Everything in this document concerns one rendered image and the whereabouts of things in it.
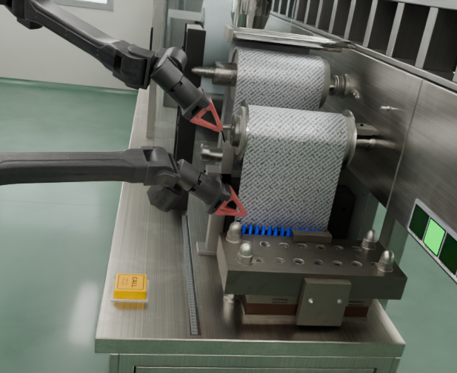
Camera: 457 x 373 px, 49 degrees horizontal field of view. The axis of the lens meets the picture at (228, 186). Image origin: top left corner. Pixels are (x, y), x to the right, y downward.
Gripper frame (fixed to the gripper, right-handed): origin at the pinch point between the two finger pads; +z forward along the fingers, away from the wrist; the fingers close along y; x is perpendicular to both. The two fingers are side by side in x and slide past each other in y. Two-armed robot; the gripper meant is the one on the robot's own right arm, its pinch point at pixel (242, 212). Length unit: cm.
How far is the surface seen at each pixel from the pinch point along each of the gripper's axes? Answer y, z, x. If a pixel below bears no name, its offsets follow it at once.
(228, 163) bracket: -7.0, -8.2, 6.5
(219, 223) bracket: -7.8, 0.4, -8.4
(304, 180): 0.2, 6.8, 15.0
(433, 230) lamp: 29.4, 19.6, 26.2
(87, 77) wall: -556, -48, -131
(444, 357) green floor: -71, 164, -28
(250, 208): 0.3, 0.8, 2.0
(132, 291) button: 13.4, -14.2, -24.9
